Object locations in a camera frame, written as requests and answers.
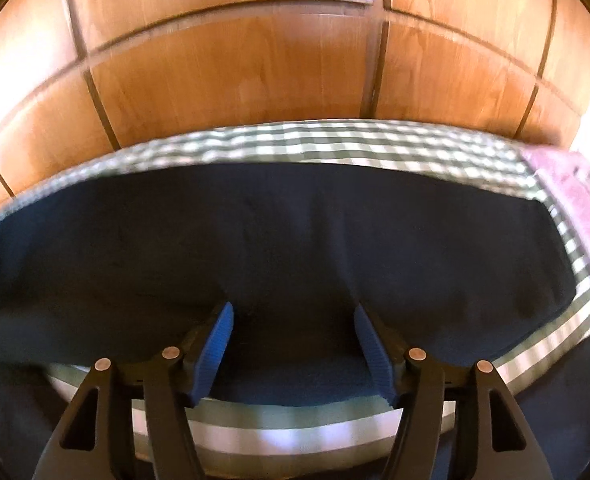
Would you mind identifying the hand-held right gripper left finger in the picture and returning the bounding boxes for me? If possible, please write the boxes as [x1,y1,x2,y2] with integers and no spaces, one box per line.
[32,301,235,480]

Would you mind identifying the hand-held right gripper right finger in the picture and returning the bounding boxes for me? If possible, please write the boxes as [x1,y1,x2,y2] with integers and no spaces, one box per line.
[353,305,556,480]

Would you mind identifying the dark navy pants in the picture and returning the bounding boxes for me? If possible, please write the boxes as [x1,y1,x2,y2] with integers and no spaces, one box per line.
[0,162,576,408]

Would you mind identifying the dark blue cloth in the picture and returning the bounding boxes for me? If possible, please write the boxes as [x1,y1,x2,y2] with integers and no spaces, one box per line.
[515,335,590,480]

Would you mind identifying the green checked bed sheet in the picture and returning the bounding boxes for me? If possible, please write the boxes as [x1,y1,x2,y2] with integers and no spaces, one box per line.
[0,120,590,461]

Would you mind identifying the pink cloth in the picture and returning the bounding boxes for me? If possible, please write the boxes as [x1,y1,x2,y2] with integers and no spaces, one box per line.
[520,146,590,306]

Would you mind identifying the wooden wardrobe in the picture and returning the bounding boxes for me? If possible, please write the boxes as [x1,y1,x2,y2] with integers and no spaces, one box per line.
[0,0,590,231]

